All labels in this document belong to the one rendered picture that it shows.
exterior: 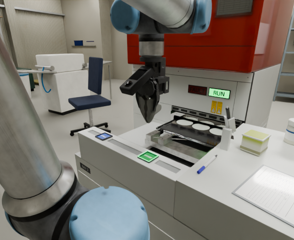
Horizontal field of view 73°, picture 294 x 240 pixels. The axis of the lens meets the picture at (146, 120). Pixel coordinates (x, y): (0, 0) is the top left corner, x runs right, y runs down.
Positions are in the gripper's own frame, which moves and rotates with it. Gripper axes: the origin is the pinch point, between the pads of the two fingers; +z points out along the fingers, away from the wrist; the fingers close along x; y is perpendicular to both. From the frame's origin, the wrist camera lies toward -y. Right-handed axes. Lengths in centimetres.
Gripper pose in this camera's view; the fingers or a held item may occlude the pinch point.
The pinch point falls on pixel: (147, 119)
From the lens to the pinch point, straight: 65.9
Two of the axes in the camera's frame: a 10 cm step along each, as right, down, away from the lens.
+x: -7.5, -2.3, 6.2
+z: 0.0, 9.4, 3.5
